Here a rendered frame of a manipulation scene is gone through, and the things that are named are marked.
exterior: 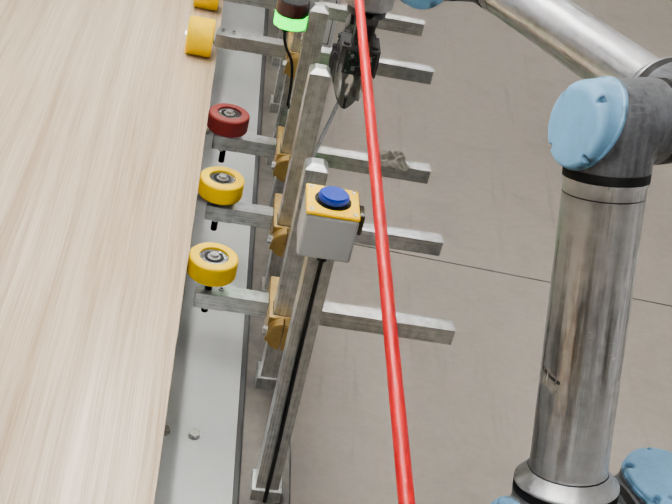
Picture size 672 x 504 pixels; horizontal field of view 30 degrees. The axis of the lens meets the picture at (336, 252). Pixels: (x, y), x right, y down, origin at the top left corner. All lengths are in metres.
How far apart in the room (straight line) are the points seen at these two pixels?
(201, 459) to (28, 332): 0.41
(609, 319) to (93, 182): 0.93
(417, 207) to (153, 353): 2.39
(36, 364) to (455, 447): 1.63
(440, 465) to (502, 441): 0.21
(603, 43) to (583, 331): 0.44
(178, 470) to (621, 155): 0.88
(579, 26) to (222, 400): 0.87
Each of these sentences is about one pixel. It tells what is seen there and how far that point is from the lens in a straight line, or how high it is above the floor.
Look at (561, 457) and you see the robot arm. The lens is 1.77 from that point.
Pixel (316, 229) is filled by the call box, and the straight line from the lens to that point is 1.59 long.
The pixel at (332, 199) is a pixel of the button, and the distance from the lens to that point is 1.59.
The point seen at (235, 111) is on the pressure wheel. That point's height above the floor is 0.90.
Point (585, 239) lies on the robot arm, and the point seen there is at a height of 1.23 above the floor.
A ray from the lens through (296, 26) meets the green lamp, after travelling 2.30.
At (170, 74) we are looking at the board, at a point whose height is 0.90.
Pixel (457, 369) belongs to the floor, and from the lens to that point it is 3.45.
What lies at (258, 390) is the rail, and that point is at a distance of 2.10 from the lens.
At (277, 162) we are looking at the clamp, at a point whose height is 0.86.
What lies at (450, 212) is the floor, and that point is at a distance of 4.14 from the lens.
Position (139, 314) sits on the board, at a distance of 1.88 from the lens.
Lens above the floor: 2.03
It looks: 33 degrees down
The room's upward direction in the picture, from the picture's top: 14 degrees clockwise
